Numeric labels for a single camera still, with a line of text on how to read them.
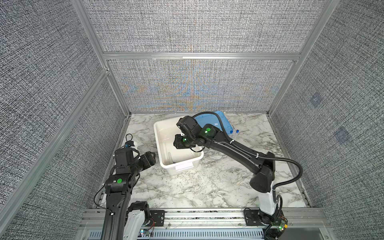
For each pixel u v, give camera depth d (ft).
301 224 2.40
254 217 2.37
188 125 1.86
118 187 1.56
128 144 2.10
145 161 2.11
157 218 2.40
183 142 2.14
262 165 1.52
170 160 3.02
